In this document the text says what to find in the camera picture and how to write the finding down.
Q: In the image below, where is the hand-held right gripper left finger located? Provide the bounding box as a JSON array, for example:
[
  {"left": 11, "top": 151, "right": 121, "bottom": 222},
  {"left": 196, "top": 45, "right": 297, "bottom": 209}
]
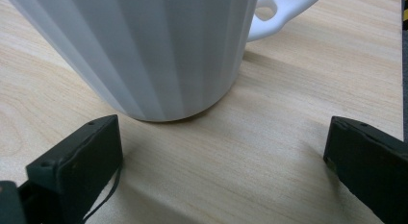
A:
[{"left": 17, "top": 113, "right": 124, "bottom": 224}]

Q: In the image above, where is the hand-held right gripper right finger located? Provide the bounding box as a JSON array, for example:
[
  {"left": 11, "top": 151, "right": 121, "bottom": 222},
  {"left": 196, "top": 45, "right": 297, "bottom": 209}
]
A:
[{"left": 322, "top": 115, "right": 408, "bottom": 224}]

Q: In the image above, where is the white ribbed mug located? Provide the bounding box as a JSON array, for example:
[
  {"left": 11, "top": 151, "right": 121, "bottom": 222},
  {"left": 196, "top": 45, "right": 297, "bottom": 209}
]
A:
[{"left": 2, "top": 0, "right": 327, "bottom": 123}]

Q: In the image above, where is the yellow black hazard tape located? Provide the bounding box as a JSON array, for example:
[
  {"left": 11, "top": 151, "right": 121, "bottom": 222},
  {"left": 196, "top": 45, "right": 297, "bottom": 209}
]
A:
[{"left": 402, "top": 0, "right": 408, "bottom": 31}]

